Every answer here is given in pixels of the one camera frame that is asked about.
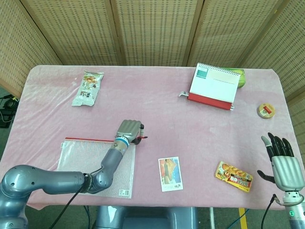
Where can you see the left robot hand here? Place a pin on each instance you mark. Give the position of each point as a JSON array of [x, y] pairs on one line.
[[127, 128]]

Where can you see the silver snack packet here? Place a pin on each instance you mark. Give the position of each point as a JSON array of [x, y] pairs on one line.
[[88, 88]]

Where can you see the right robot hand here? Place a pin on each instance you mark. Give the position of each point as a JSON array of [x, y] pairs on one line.
[[286, 174]]

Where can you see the green packet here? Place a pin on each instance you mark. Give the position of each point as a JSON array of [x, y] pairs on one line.
[[241, 80]]

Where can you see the grey robot torso base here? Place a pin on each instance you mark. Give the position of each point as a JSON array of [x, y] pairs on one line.
[[145, 218]]

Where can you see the yellow curry box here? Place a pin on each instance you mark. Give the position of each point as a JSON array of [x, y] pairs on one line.
[[234, 177]]

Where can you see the round wooden tin red label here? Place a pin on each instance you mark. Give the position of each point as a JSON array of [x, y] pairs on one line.
[[266, 111]]

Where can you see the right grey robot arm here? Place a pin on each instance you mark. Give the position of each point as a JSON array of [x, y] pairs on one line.
[[295, 214]]

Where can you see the white table leg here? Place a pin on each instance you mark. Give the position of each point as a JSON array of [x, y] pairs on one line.
[[212, 218]]

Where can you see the clear mesh zipper pouch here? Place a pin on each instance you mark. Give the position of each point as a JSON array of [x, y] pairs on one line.
[[71, 155]]

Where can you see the black floor equipment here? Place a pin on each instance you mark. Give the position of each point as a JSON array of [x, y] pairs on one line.
[[8, 107]]

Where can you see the white red desk calendar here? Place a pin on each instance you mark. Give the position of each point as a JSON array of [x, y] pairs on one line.
[[212, 88]]

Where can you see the pink tablecloth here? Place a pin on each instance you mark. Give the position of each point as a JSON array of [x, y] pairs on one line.
[[166, 124]]

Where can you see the colourful photo card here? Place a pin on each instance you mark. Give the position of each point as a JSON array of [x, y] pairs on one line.
[[170, 174]]

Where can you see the wooden rattan folding screen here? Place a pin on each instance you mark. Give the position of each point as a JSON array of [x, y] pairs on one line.
[[152, 31]]

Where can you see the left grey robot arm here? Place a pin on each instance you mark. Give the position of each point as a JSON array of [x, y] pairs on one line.
[[47, 181]]

